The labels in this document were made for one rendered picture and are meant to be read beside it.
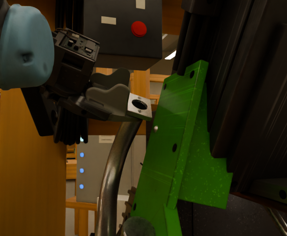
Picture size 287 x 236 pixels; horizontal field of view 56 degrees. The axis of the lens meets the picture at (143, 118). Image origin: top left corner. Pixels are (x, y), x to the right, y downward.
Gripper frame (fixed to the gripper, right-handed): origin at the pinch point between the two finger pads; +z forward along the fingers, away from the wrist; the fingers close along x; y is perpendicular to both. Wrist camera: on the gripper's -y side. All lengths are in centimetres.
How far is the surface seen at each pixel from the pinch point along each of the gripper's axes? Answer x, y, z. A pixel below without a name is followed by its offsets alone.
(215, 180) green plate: -14.3, 4.3, 8.9
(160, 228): -19.9, 0.5, 3.2
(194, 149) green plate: -12.6, 6.2, 5.1
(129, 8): 24.2, 9.1, -5.0
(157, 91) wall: 925, -423, 308
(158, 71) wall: 977, -364, 289
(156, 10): 25.7, 11.0, 0.5
